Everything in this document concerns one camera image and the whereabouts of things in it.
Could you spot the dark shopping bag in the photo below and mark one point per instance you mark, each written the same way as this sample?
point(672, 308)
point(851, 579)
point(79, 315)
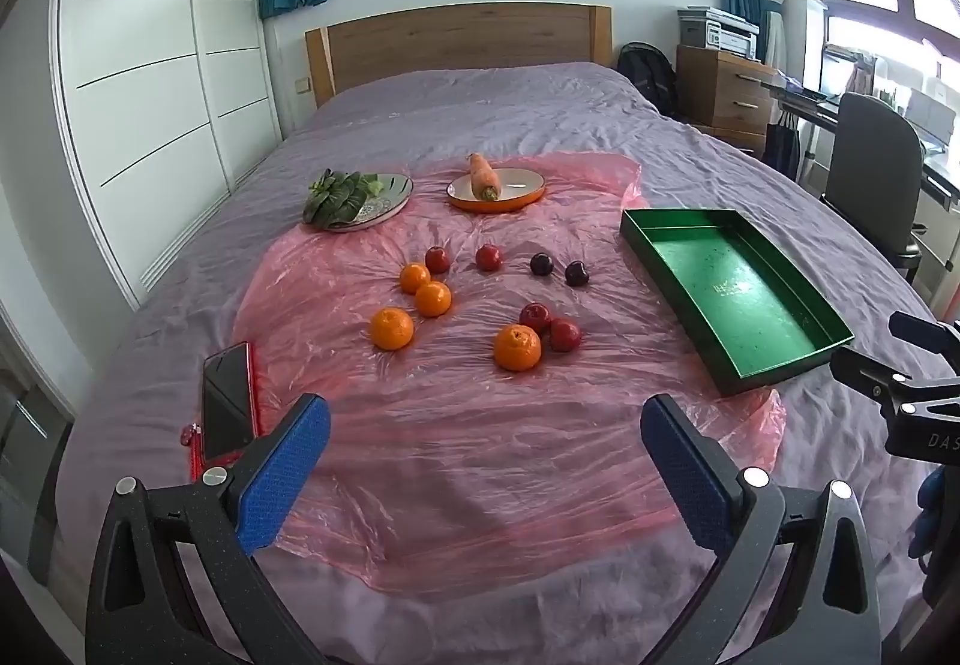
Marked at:
point(784, 148)

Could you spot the grey printer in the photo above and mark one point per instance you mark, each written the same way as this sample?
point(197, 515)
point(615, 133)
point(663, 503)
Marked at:
point(712, 32)

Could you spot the orange tangerine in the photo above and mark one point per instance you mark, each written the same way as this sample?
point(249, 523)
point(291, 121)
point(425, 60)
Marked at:
point(433, 298)
point(391, 328)
point(414, 277)
point(517, 347)

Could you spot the orange oval dish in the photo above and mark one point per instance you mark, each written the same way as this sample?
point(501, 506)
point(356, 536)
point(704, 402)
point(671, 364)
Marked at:
point(521, 185)

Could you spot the computer monitor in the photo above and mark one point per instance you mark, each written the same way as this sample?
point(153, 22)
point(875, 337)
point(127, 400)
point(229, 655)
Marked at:
point(806, 43)

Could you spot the person's right hand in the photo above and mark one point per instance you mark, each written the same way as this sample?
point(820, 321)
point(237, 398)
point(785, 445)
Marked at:
point(928, 511)

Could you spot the wooden drawer cabinet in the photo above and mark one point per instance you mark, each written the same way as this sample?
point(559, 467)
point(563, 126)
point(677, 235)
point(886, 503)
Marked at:
point(720, 88)

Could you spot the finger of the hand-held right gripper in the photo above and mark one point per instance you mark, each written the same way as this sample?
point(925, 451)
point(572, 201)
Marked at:
point(862, 369)
point(922, 331)

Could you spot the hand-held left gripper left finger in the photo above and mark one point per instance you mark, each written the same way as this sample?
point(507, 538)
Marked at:
point(285, 477)

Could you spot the patterned grey plate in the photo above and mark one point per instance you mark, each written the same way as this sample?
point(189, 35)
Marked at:
point(390, 193)

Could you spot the black backpack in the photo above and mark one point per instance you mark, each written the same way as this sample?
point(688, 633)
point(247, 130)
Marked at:
point(645, 73)

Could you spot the carrot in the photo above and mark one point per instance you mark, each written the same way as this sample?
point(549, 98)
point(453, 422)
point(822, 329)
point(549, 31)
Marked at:
point(482, 174)

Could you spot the smartphone in red case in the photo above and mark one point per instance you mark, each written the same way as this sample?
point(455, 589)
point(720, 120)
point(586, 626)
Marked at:
point(225, 403)

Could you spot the small red apple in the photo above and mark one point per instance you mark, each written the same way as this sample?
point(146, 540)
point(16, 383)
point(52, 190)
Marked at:
point(565, 334)
point(535, 317)
point(437, 259)
point(488, 256)

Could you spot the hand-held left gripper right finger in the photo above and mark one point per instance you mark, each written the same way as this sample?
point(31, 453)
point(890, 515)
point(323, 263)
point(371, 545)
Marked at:
point(686, 477)

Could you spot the white wardrobe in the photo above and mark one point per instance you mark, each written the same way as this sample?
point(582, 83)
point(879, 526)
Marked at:
point(150, 73)

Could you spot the grey office chair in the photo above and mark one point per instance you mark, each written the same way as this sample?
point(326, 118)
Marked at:
point(874, 163)

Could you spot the glass desk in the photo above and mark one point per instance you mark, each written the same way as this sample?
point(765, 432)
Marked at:
point(937, 174)

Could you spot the dark purple plum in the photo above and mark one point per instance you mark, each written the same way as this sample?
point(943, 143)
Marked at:
point(576, 273)
point(541, 264)

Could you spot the pink plastic sheet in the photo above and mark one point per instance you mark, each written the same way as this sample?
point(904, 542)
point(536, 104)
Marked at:
point(450, 455)

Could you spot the wooden headboard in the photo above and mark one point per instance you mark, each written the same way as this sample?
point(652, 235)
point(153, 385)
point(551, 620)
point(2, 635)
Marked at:
point(450, 39)

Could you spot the green bok choy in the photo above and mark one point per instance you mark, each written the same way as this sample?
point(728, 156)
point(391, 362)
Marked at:
point(334, 204)

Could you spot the green metal tray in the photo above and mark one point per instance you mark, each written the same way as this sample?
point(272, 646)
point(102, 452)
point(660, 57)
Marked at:
point(735, 290)

